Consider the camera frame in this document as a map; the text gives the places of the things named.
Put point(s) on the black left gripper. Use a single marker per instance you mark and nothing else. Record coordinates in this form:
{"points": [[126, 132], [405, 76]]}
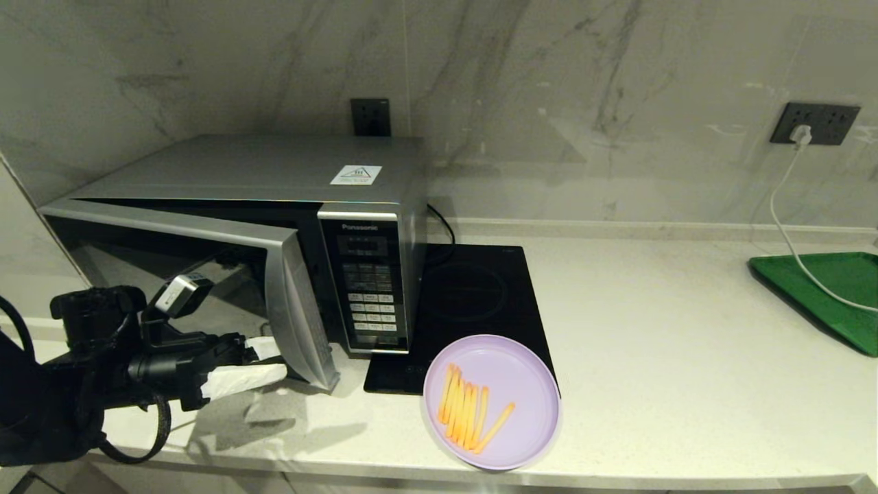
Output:
{"points": [[178, 367]]}

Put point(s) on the silver black microwave door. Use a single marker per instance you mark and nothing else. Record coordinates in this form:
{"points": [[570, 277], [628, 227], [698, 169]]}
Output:
{"points": [[302, 309]]}

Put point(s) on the silver Panasonic microwave oven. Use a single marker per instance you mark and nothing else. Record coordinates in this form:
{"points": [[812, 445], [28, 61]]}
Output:
{"points": [[240, 168]]}

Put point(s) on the purple round plate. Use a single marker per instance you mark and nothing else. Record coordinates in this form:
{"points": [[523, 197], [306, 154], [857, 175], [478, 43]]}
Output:
{"points": [[516, 384]]}

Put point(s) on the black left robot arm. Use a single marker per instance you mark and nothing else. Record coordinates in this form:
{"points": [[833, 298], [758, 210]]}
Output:
{"points": [[41, 405]]}

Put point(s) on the black microwave control panel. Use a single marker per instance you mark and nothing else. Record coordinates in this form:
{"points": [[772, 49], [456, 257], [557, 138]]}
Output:
{"points": [[367, 274]]}

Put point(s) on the grey base cabinet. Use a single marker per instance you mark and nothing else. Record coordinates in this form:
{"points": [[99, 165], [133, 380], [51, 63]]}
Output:
{"points": [[206, 486]]}

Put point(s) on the orange french fry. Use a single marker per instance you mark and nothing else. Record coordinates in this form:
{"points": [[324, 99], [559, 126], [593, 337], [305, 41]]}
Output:
{"points": [[466, 415], [459, 412], [495, 427], [472, 418], [482, 412], [453, 405], [446, 394]]}

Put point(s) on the white warning sticker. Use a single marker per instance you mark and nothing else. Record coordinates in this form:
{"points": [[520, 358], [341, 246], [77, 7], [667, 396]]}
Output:
{"points": [[356, 175]]}

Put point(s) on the black induction cooktop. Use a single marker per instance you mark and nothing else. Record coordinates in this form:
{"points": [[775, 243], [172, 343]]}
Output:
{"points": [[480, 302]]}

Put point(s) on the white power plug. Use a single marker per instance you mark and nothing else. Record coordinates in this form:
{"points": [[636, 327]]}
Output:
{"points": [[800, 136]]}

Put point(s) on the green plastic tray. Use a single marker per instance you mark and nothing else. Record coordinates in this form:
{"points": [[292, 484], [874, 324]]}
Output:
{"points": [[850, 274]]}

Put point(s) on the small black wall socket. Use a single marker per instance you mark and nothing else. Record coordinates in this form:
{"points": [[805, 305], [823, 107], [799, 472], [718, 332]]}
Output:
{"points": [[370, 117]]}

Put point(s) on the wide black wall socket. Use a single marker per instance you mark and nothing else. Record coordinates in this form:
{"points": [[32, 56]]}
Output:
{"points": [[835, 123]]}

